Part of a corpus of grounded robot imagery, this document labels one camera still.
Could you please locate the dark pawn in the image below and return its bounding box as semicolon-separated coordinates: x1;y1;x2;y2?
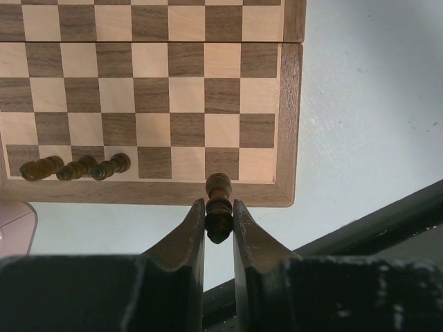
56;155;98;181

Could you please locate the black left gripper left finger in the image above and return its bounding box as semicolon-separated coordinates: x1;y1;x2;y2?
140;199;205;331

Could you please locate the dark chess piece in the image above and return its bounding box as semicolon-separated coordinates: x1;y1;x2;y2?
90;153;131;181
19;156;64;182
205;173;233;244

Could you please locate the wooden folding chess board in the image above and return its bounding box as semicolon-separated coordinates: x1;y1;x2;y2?
1;1;307;207

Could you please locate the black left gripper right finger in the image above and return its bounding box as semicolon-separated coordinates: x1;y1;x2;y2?
233;199;302;332

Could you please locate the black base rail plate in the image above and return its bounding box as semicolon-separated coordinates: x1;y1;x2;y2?
202;182;442;331

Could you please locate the pink metal tin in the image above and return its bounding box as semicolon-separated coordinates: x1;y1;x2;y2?
1;201;37;259

